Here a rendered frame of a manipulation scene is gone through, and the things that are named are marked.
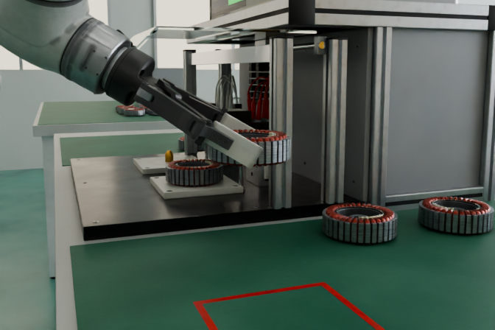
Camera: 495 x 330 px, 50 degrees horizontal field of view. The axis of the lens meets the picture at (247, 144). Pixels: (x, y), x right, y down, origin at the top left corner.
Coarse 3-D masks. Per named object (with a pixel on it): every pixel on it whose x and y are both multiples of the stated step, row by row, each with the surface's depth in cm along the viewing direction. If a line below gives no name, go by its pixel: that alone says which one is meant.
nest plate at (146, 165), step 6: (174, 156) 133; (180, 156) 133; (186, 156) 133; (192, 156) 133; (138, 162) 125; (144, 162) 125; (150, 162) 125; (156, 162) 125; (162, 162) 125; (168, 162) 125; (138, 168) 122; (144, 168) 117; (150, 168) 117; (156, 168) 118; (162, 168) 118
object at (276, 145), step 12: (240, 132) 75; (252, 132) 75; (264, 132) 74; (276, 132) 73; (264, 144) 67; (276, 144) 67; (288, 144) 69; (216, 156) 68; (228, 156) 67; (264, 156) 67; (276, 156) 67; (288, 156) 70
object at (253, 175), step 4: (248, 168) 109; (252, 168) 107; (256, 168) 105; (260, 168) 104; (248, 172) 109; (252, 172) 107; (256, 172) 105; (260, 172) 104; (248, 176) 109; (252, 176) 107; (256, 176) 105; (260, 176) 104; (248, 180) 110; (252, 180) 107; (256, 180) 105; (260, 180) 104; (264, 180) 105; (268, 180) 105; (256, 184) 105; (260, 184) 104; (264, 184) 105; (268, 184) 105
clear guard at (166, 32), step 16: (144, 32) 87; (160, 32) 87; (176, 32) 87; (192, 32) 87; (208, 32) 87; (224, 32) 87; (240, 32) 87; (256, 32) 87; (272, 32) 87; (288, 32) 87; (304, 32) 88
